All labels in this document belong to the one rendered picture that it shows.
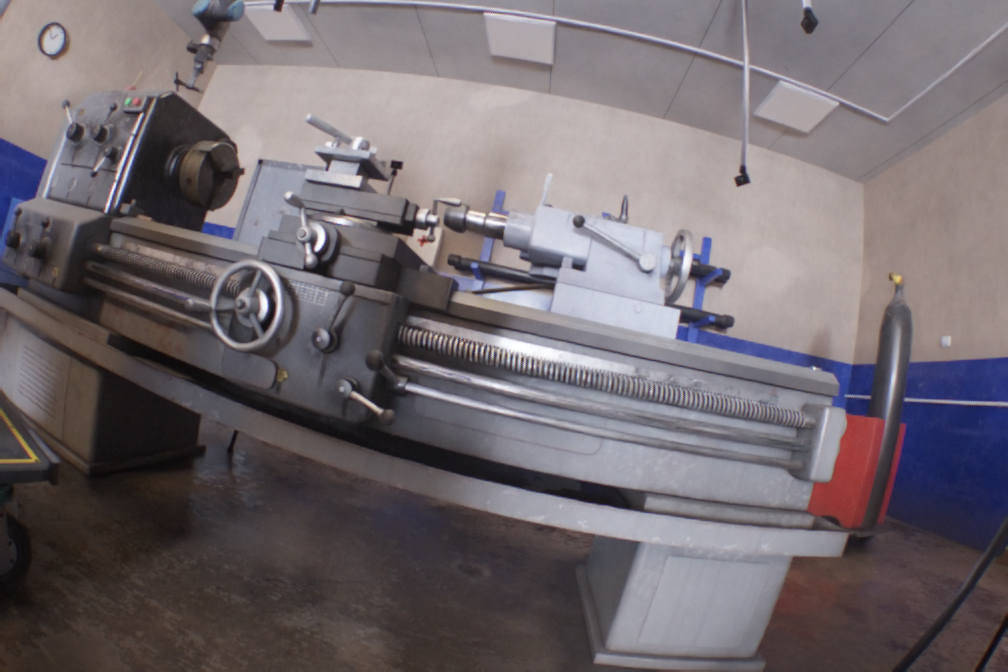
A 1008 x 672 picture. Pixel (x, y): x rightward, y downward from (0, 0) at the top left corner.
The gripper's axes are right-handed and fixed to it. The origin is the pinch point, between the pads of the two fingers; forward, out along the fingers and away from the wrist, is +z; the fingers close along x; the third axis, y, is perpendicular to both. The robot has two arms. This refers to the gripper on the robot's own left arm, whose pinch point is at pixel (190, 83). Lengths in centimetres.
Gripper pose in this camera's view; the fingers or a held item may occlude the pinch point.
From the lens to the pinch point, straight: 220.9
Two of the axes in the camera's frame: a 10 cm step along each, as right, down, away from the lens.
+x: -5.7, -0.3, 8.2
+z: -2.3, 9.7, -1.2
